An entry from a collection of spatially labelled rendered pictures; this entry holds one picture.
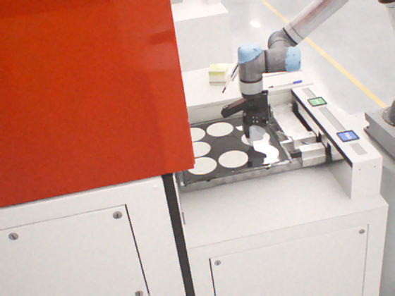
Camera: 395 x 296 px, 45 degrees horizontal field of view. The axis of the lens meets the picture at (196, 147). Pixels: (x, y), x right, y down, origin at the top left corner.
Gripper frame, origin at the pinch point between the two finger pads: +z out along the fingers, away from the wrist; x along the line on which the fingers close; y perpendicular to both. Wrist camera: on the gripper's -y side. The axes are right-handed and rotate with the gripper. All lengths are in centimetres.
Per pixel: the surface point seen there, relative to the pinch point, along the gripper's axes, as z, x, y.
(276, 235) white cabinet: 11.5, -32.3, 15.0
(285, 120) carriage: 3.3, 22.5, 8.4
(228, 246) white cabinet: 11.9, -39.3, 2.0
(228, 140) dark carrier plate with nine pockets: 1.4, 2.3, -8.4
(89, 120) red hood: -47, -69, -12
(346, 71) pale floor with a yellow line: 91, 265, 16
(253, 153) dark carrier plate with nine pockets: 1.4, -4.6, 2.3
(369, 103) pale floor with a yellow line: 91, 207, 38
